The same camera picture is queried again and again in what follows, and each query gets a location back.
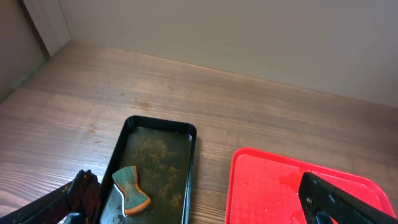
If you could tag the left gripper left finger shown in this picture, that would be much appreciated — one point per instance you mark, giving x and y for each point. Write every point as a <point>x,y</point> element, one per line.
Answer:
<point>75,202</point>

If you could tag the black water basin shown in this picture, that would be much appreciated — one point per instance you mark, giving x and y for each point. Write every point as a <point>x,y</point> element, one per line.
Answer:
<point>163,152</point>

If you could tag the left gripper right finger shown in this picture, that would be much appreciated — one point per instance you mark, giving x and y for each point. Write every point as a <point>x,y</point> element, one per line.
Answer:
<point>323,202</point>

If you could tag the orange green scrub sponge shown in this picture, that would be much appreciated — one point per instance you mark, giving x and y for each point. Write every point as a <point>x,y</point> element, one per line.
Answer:
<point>134,199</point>

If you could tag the red plastic tray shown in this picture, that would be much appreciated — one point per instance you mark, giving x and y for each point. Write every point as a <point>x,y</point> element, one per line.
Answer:
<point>264,188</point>

